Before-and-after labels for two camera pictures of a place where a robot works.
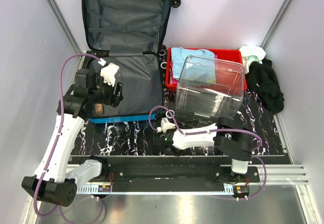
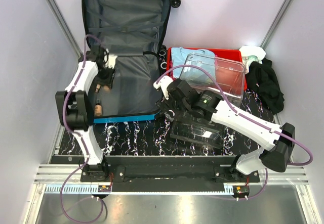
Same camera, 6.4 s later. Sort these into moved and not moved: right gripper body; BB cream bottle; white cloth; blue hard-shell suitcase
Moved: right gripper body
Not moved: white cloth; BB cream bottle; blue hard-shell suitcase
